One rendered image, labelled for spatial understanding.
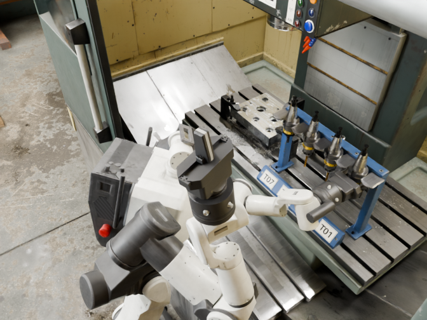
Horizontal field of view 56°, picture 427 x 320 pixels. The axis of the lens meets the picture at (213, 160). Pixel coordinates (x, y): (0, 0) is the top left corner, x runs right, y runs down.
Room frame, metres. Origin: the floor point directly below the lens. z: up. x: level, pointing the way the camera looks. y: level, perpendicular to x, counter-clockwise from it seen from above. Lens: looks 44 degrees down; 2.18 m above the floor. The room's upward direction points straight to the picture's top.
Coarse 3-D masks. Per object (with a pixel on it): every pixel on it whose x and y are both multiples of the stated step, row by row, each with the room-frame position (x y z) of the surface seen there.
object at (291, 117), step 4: (296, 104) 1.24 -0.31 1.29; (292, 108) 1.22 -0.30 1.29; (296, 108) 1.22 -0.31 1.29; (288, 112) 1.23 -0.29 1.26; (292, 112) 1.22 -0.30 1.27; (296, 112) 1.22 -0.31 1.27; (288, 116) 1.22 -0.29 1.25; (292, 116) 1.21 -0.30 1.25; (296, 116) 1.22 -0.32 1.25; (288, 120) 1.22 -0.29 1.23; (292, 120) 1.21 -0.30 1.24; (296, 120) 1.22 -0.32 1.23
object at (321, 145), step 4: (320, 140) 1.12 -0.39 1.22; (324, 140) 1.12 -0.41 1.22; (328, 140) 1.12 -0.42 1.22; (316, 144) 1.10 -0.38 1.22; (320, 144) 1.10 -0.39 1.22; (324, 144) 1.10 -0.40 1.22; (328, 144) 1.10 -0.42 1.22; (316, 148) 1.08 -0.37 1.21; (320, 148) 1.07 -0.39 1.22; (324, 148) 1.07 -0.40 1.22
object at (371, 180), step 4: (372, 172) 0.95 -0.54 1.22; (368, 176) 0.93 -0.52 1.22; (372, 176) 0.93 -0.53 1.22; (376, 176) 0.93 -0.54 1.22; (360, 180) 0.92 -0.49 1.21; (364, 180) 0.91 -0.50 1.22; (368, 180) 0.91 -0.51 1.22; (372, 180) 0.91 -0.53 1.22; (376, 180) 0.91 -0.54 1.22; (380, 180) 0.91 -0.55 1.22; (384, 180) 0.92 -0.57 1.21; (364, 184) 0.90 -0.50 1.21; (368, 184) 0.90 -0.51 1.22; (372, 184) 0.90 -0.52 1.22; (376, 184) 0.90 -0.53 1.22; (372, 188) 0.88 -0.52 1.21
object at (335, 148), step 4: (332, 140) 1.05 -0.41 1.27; (336, 140) 1.04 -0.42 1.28; (340, 140) 1.04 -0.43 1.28; (332, 144) 1.04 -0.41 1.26; (336, 144) 1.04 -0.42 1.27; (340, 144) 1.04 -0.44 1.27; (332, 148) 1.04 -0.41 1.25; (336, 148) 1.03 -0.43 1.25; (340, 148) 1.04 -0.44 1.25; (332, 152) 1.03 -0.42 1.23; (336, 152) 1.03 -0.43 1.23; (340, 152) 1.04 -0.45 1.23
